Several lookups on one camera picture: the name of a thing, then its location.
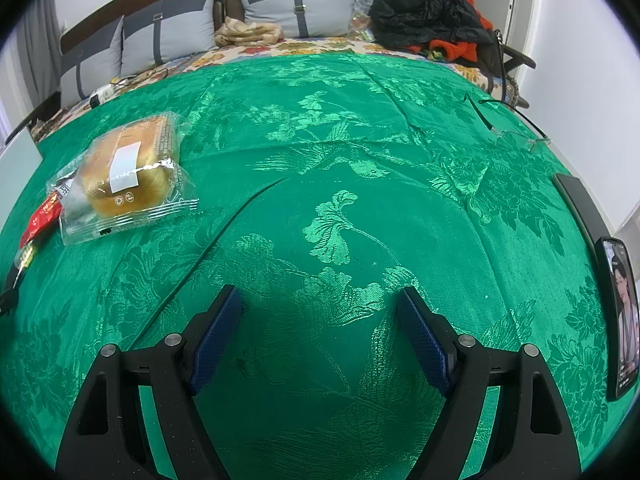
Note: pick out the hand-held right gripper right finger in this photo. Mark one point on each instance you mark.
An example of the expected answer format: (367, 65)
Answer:
(422, 340)

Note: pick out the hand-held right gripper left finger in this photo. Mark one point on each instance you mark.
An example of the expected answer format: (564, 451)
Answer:
(215, 340)

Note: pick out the clear bread packet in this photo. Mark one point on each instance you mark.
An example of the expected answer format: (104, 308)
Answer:
(125, 170)

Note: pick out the long clear snack packet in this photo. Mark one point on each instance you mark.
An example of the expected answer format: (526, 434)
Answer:
(25, 257)

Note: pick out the black snack bar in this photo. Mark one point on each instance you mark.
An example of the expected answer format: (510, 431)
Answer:
(7, 302)

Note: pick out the red snack packet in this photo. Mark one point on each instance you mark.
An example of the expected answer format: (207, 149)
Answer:
(42, 215)

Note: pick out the silver blue snack packet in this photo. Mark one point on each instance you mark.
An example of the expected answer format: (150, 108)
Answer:
(62, 189)

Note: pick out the white storage box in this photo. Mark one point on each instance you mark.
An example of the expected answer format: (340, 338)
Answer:
(17, 170)

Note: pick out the green patterned blanket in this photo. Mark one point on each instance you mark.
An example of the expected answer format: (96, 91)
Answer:
(350, 185)

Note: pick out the phone with lit screen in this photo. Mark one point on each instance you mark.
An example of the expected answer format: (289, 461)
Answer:
(627, 310)

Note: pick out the eyeglasses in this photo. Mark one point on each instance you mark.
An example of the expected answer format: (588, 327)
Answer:
(477, 112)

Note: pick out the white power strip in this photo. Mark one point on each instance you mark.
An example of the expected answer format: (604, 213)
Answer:
(102, 94)

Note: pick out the red garment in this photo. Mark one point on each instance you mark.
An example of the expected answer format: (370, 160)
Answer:
(452, 46)

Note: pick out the floral bedsheet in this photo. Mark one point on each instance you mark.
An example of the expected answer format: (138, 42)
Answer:
(300, 47)

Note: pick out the beige folded cloth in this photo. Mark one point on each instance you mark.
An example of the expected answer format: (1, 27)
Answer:
(247, 32)

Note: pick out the black jacket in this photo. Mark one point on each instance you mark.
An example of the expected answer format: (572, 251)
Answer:
(415, 10)

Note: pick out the grey curtain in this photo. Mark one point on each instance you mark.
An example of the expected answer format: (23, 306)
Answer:
(40, 60)

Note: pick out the white door frame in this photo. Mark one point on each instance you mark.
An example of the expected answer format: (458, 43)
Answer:
(517, 10)

